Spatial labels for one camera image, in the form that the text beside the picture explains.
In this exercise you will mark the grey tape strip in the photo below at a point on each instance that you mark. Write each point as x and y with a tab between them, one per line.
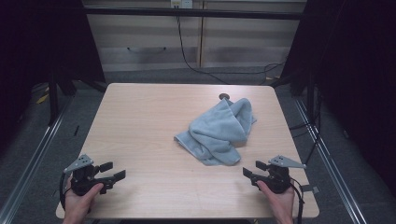
311	188

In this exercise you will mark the person's right hand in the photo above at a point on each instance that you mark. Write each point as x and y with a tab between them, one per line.
281	203

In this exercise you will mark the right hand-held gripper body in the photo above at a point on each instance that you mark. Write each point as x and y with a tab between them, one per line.
278	180

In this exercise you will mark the light blue towel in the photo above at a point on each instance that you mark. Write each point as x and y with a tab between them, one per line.
218	133

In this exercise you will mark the person's left hand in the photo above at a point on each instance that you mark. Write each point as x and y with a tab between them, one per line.
76	205

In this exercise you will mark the white wall socket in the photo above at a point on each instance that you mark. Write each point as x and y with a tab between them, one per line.
182	3

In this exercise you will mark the black metal stand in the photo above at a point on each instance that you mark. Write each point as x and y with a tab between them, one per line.
53	99

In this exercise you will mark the metal floor rail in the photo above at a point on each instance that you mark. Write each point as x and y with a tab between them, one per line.
31	161
330	161

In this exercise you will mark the black curtain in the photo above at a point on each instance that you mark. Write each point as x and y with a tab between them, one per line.
37	46
358	77

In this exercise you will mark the black horizontal metal bar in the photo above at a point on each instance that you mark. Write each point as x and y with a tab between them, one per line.
193	13

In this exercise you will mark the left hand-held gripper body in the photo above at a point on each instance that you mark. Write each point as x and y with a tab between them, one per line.
81	183

